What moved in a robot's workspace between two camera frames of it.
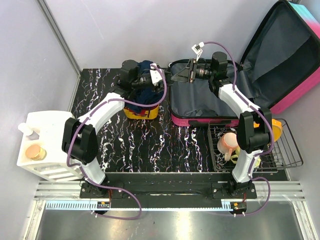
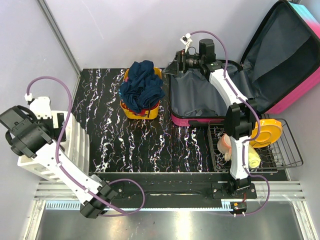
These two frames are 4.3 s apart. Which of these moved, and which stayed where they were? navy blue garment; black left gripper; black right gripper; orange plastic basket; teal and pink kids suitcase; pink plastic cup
Moved: black left gripper; black right gripper
Stayed: pink plastic cup; orange plastic basket; navy blue garment; teal and pink kids suitcase
